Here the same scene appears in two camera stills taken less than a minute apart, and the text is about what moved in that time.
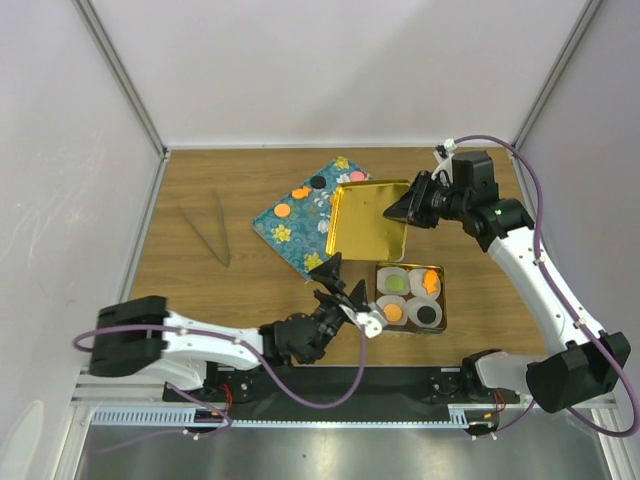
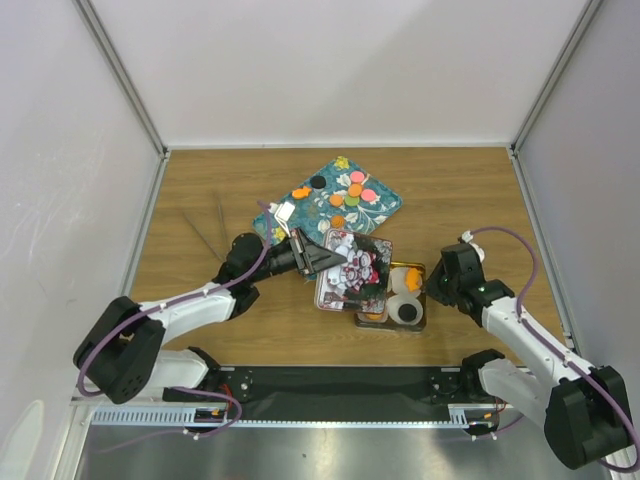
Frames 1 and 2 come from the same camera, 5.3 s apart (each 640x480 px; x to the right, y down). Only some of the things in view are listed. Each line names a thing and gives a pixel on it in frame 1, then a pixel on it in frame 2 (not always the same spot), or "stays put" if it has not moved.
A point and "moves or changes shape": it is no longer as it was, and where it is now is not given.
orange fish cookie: x=431 y=280 moves or changes shape
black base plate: x=381 y=394 stays put
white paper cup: x=424 y=312 → x=404 y=310
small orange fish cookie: x=301 y=193 stays put
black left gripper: x=328 y=273 → x=311 y=258
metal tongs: x=195 y=226 stays put
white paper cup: x=424 y=282 → x=398 y=282
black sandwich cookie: x=426 y=314 → x=407 y=312
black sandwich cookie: x=318 y=181 stays put
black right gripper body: x=440 y=202 → x=441 y=287
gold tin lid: x=358 y=228 moves or changes shape
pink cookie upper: x=357 y=176 stays put
